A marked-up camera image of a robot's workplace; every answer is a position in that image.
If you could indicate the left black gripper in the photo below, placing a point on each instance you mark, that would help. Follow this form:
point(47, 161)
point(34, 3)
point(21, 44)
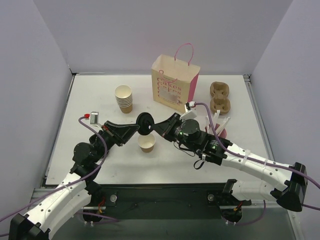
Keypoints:
point(113, 132)

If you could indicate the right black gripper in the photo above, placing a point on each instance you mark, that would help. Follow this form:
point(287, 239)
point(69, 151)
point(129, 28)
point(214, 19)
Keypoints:
point(170, 128)

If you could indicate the black coffee cup lid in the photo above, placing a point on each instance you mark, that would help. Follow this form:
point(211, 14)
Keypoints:
point(145, 122)

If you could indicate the single brown paper cup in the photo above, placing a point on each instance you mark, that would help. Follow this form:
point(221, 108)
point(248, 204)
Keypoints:
point(146, 142)

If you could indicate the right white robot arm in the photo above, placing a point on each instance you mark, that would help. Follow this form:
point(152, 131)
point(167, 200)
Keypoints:
point(281, 183)

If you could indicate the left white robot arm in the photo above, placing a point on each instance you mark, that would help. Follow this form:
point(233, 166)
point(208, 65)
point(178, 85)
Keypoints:
point(75, 191)

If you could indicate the stack of brown paper cups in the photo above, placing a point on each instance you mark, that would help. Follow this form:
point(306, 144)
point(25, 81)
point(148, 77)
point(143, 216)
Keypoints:
point(124, 98)

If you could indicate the cakes paper gift bag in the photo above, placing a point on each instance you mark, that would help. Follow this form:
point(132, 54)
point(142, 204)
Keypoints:
point(174, 81)

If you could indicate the pink cup holding straws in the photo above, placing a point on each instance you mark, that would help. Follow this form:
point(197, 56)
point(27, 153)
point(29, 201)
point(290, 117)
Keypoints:
point(220, 130)

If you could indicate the brown pulp cup carrier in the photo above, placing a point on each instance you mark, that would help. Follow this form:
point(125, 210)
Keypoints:
point(219, 92)

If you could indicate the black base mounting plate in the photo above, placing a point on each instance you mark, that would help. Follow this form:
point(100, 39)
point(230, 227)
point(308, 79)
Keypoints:
point(173, 201)

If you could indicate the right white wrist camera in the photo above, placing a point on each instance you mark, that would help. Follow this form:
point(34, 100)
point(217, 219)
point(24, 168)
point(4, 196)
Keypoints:
point(190, 111)

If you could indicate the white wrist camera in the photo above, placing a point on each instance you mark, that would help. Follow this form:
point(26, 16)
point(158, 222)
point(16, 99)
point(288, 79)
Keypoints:
point(190, 111)
point(93, 118)

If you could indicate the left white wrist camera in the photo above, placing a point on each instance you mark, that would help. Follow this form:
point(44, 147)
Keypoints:
point(93, 118)

